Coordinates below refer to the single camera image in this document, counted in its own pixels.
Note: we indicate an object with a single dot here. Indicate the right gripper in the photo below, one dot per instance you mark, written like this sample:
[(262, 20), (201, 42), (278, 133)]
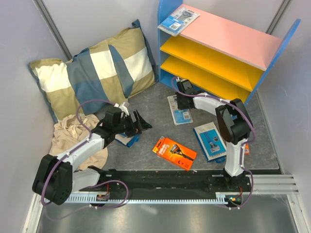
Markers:
[(180, 106)]

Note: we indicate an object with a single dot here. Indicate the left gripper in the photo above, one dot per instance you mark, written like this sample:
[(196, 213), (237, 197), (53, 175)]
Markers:
[(134, 128)]

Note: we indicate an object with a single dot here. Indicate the clear blister razor pack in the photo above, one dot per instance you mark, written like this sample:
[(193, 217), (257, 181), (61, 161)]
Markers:
[(179, 20), (179, 116)]

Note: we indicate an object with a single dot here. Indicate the orange Gillette Fusion5 box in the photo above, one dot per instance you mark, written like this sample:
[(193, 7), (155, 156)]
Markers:
[(175, 153)]

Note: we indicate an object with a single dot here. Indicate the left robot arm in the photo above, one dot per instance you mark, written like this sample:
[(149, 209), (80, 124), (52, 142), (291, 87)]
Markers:
[(57, 176)]

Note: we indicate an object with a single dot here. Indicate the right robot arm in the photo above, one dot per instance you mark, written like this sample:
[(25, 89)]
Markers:
[(234, 122)]

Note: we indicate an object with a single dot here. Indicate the blue shelf with coloured boards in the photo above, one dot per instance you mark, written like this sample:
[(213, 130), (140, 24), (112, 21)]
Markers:
[(220, 56)]

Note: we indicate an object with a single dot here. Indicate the white blue razor box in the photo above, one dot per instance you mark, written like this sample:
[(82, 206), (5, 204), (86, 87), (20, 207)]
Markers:
[(127, 141)]

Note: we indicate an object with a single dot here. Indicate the blue razor box right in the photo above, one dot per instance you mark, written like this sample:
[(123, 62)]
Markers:
[(211, 142)]

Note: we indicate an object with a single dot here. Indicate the checked beige blue pillow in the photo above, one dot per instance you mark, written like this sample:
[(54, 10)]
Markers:
[(113, 70)]

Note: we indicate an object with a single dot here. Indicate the beige crumpled cloth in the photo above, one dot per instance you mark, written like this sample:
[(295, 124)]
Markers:
[(69, 131)]

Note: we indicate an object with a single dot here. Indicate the small orange razor box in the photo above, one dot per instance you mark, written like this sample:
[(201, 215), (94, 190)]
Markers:
[(246, 150)]

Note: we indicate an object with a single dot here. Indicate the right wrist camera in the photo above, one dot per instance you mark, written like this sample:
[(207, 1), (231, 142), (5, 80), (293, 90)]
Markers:
[(185, 86)]

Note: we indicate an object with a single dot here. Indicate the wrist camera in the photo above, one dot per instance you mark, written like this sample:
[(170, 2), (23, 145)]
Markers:
[(185, 86), (124, 107)]

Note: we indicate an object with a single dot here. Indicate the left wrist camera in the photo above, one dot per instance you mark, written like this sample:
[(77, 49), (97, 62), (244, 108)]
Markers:
[(124, 107)]

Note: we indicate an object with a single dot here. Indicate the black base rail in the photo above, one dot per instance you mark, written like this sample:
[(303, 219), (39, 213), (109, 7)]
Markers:
[(169, 183)]

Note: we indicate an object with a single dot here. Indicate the slotted cable duct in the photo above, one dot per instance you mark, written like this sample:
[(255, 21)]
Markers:
[(94, 198)]

